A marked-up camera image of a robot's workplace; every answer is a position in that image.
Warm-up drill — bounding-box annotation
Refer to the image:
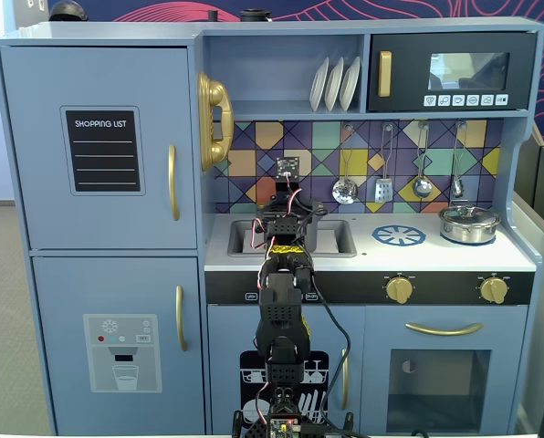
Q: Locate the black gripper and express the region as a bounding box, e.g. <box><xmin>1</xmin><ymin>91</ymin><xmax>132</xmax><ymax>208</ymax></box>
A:
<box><xmin>256</xmin><ymin>178</ymin><xmax>321</xmax><ymax>221</ymax></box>

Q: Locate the shiny steel pot lid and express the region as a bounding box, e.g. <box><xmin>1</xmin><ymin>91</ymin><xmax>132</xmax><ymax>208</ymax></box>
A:
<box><xmin>440</xmin><ymin>204</ymin><xmax>499</xmax><ymax>224</ymax></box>

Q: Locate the gray sink basin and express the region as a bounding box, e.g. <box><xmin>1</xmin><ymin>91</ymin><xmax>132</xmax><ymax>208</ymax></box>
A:
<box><xmin>226</xmin><ymin>218</ymin><xmax>358</xmax><ymax>259</ymax></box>

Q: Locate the metal skimmer spoon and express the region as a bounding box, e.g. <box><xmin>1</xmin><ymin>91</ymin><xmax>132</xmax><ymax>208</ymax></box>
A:
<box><xmin>331</xmin><ymin>122</ymin><xmax>360</xmax><ymax>205</ymax></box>

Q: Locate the colourful tile backsplash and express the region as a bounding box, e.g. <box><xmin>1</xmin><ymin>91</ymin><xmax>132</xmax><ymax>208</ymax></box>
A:
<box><xmin>214</xmin><ymin>119</ymin><xmax>505</xmax><ymax>214</ymax></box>

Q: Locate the metal slotted spatula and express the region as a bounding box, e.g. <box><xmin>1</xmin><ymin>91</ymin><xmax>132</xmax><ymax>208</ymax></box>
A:
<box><xmin>374</xmin><ymin>122</ymin><xmax>395</xmax><ymax>203</ymax></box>

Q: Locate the white toy plate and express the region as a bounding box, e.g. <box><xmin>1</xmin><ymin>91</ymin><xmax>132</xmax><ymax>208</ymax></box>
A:
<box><xmin>309</xmin><ymin>57</ymin><xmax>330</xmax><ymax>113</ymax></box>
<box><xmin>339</xmin><ymin>56</ymin><xmax>362</xmax><ymax>112</ymax></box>
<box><xmin>324</xmin><ymin>57</ymin><xmax>345</xmax><ymax>113</ymax></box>

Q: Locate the gold toy telephone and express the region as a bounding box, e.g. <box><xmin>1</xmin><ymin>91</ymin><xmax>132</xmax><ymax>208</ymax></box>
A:
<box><xmin>196</xmin><ymin>71</ymin><xmax>235</xmax><ymax>172</ymax></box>

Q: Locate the metal ladle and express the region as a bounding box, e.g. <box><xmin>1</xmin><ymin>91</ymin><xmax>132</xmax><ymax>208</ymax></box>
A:
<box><xmin>411</xmin><ymin>121</ymin><xmax>434</xmax><ymax>199</ymax></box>

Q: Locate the gold stove knob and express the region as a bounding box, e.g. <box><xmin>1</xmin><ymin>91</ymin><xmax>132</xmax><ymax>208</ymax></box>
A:
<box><xmin>479</xmin><ymin>276</ymin><xmax>510</xmax><ymax>305</ymax></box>
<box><xmin>385</xmin><ymin>276</ymin><xmax>414</xmax><ymax>305</ymax></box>

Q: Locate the small metal hanging utensil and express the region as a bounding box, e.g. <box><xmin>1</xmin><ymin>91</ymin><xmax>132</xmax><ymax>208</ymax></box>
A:
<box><xmin>451</xmin><ymin>121</ymin><xmax>466</xmax><ymax>198</ymax></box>

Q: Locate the black microwave door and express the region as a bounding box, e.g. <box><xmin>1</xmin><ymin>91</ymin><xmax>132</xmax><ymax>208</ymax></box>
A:
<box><xmin>367</xmin><ymin>32</ymin><xmax>539</xmax><ymax>113</ymax></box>

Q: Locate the black shopping list board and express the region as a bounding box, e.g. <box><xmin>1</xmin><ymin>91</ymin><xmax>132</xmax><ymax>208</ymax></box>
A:
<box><xmin>59</xmin><ymin>105</ymin><xmax>146</xmax><ymax>196</ymax></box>

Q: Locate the black cylinder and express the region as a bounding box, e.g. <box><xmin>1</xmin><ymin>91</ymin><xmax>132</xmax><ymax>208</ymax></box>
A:
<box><xmin>239</xmin><ymin>8</ymin><xmax>272</xmax><ymax>23</ymax></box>

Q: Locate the blue freezer door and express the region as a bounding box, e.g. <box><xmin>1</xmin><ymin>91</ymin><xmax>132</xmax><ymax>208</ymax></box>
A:
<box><xmin>30</xmin><ymin>255</ymin><xmax>207</xmax><ymax>437</ymax></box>

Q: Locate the blue toy kitchen body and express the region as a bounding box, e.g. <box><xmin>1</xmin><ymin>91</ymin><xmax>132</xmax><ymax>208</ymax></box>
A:
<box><xmin>0</xmin><ymin>16</ymin><xmax>544</xmax><ymax>437</ymax></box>

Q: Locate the blue oven door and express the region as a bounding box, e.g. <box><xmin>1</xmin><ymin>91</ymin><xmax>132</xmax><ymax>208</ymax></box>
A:
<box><xmin>362</xmin><ymin>304</ymin><xmax>528</xmax><ymax>434</ymax></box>

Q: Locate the blue fridge door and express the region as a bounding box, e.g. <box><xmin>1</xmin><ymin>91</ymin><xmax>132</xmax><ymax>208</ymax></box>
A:
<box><xmin>0</xmin><ymin>45</ymin><xmax>199</xmax><ymax>251</ymax></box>

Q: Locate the black rounded object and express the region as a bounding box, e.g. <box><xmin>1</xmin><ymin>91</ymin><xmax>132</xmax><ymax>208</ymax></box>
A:
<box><xmin>47</xmin><ymin>0</ymin><xmax>89</xmax><ymax>22</ymax></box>

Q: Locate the small wrist camera board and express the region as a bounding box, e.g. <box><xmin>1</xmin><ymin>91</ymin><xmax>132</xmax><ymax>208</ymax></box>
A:
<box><xmin>276</xmin><ymin>157</ymin><xmax>299</xmax><ymax>180</ymax></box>

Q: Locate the gold fridge door handle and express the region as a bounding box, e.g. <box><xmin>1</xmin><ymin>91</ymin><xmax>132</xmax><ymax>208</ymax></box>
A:
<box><xmin>167</xmin><ymin>144</ymin><xmax>181</xmax><ymax>222</ymax></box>

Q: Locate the black power cable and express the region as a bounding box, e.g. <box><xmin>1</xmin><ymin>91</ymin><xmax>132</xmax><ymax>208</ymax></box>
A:
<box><xmin>298</xmin><ymin>255</ymin><xmax>353</xmax><ymax>433</ymax></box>

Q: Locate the gold freezer door handle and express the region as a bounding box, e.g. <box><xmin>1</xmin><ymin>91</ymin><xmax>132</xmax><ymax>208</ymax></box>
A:
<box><xmin>174</xmin><ymin>285</ymin><xmax>189</xmax><ymax>352</ymax></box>

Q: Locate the gold microwave handle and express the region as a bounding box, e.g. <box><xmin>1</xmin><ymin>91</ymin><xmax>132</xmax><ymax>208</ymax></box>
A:
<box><xmin>377</xmin><ymin>50</ymin><xmax>392</xmax><ymax>99</ymax></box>

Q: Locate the gold dishwasher door handle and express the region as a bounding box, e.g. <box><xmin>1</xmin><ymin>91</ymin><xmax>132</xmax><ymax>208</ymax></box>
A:
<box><xmin>340</xmin><ymin>349</ymin><xmax>350</xmax><ymax>411</ymax></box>

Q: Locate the gold oven door handle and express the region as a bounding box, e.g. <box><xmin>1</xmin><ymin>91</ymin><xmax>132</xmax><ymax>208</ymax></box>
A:
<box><xmin>404</xmin><ymin>321</ymin><xmax>484</xmax><ymax>338</ymax></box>

